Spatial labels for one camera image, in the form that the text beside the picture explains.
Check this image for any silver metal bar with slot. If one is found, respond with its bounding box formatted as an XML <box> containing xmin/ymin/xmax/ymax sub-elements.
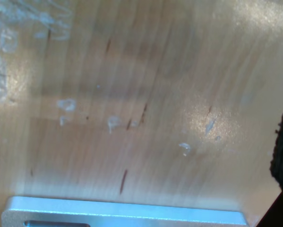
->
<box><xmin>1</xmin><ymin>195</ymin><xmax>250</xmax><ymax>227</ymax></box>

